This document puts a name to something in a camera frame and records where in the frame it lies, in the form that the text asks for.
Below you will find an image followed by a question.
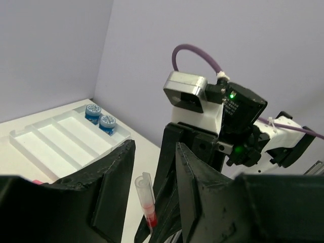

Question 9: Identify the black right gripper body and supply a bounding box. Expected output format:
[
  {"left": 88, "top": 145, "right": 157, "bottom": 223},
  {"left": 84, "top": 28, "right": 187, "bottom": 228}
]
[{"left": 161, "top": 123, "right": 225, "bottom": 182}]

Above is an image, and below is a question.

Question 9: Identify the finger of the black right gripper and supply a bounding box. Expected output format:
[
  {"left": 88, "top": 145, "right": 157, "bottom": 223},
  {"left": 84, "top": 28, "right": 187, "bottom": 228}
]
[{"left": 133, "top": 169, "right": 183, "bottom": 243}]

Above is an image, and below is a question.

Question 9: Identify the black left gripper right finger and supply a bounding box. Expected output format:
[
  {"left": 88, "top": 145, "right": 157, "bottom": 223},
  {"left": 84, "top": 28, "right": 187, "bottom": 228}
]
[{"left": 176, "top": 143, "right": 323, "bottom": 242}]

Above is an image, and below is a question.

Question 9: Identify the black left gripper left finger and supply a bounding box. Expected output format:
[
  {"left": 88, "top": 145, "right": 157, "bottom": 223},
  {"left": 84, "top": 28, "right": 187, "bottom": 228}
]
[{"left": 1, "top": 140, "right": 136, "bottom": 242}]

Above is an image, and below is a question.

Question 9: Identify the clear pen cap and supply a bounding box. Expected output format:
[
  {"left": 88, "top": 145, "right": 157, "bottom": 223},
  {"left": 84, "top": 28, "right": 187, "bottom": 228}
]
[{"left": 135, "top": 172, "right": 155, "bottom": 208}]

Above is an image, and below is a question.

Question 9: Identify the red pen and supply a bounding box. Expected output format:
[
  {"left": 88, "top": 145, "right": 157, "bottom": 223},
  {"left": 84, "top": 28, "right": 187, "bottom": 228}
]
[{"left": 142, "top": 204, "right": 157, "bottom": 230}]

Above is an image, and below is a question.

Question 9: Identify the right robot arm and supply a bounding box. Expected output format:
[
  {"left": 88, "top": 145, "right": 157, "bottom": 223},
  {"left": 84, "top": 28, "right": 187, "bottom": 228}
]
[{"left": 134, "top": 78, "right": 316, "bottom": 242}]

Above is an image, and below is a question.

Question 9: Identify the white compartment tray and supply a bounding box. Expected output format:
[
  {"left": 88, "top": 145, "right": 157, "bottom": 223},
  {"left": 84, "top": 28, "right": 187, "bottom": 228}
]
[{"left": 9, "top": 105, "right": 131, "bottom": 181}]

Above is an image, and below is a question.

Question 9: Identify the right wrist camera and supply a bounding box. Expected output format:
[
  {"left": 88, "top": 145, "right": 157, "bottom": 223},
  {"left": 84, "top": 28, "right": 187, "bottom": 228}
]
[{"left": 163, "top": 71, "right": 225, "bottom": 134}]

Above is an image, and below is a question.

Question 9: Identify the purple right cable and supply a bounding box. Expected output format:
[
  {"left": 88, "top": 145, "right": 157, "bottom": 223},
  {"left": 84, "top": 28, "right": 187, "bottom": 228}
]
[{"left": 172, "top": 44, "right": 324, "bottom": 140}]

